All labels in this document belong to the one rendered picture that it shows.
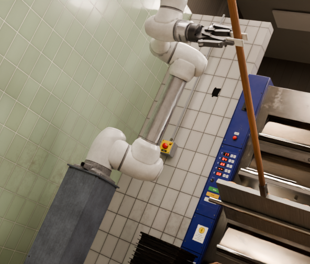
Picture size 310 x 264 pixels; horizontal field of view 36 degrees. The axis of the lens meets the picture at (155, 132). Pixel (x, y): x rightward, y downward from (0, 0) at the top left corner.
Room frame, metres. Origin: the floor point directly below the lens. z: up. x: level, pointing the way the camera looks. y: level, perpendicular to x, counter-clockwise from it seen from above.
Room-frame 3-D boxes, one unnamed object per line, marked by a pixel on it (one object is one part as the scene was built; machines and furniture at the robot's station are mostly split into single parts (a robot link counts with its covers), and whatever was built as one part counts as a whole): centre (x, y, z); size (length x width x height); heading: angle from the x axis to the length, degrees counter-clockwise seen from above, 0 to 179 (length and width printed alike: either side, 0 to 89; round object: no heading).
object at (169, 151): (3.33, -0.13, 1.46); 0.10 x 0.07 x 0.10; 58
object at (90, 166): (2.52, 0.22, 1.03); 0.22 x 0.18 x 0.06; 148
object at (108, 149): (2.54, 0.19, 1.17); 0.18 x 0.16 x 0.22; 94
